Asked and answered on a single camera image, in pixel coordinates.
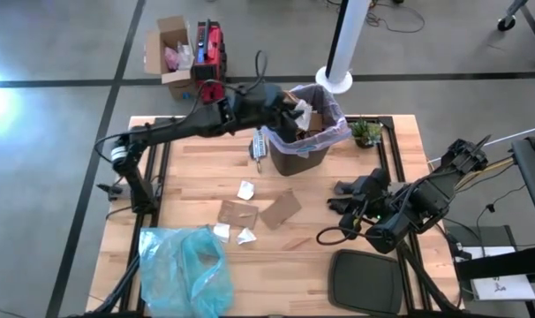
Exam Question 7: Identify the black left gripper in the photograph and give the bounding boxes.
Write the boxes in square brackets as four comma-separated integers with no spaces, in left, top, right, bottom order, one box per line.
[225,82,305,144]

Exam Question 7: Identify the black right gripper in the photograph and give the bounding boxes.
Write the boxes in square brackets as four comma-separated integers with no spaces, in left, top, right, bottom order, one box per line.
[337,167,427,255]

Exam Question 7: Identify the dark plastic trash bin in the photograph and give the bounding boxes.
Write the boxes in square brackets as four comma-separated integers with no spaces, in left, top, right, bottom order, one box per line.
[267,83,346,178]

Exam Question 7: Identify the purple drawstring trash bag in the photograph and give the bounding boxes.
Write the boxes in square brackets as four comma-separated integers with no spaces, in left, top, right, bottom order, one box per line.
[260,83,352,159]

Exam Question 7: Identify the translucent blue plastic bag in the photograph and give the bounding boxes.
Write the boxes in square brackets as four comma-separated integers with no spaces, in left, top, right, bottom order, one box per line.
[138,225,236,318]

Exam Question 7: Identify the black fabric gloves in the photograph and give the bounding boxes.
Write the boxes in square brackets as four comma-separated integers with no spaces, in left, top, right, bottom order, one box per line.
[326,179,368,216]

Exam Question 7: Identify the small potted succulent plant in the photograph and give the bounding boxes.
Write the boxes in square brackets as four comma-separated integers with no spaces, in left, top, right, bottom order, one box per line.
[349,117,384,150]

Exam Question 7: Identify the black plastic bin lid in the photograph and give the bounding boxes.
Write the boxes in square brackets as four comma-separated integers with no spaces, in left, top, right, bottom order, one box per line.
[327,248,405,316]

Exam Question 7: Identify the red tool case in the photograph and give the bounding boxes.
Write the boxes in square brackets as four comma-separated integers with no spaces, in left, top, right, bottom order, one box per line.
[191,19,229,105]

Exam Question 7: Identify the white pole with round base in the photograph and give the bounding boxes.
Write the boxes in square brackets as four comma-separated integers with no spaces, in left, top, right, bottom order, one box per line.
[314,0,373,95]

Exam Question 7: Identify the pink wrapped item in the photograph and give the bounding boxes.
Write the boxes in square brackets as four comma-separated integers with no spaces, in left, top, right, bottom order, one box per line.
[162,45,181,72]

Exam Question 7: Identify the open cardboard box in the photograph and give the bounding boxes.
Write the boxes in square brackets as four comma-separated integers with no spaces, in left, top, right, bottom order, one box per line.
[144,14,197,101]

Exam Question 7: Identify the white paper sheet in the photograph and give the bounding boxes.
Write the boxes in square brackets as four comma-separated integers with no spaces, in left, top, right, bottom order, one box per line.
[463,246,535,302]

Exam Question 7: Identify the small black clamp device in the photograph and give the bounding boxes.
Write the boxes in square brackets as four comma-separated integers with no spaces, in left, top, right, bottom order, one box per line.
[95,182,124,201]

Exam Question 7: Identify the cart leg with caster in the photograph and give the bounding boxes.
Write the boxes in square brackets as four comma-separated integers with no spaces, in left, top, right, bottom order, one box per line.
[496,0,530,33]

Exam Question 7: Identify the black aluminium table frame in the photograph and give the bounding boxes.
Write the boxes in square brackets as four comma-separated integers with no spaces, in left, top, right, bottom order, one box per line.
[90,114,465,318]

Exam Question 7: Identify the black rig frame beam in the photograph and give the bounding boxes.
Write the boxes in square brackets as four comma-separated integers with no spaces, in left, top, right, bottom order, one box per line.
[454,244,535,283]

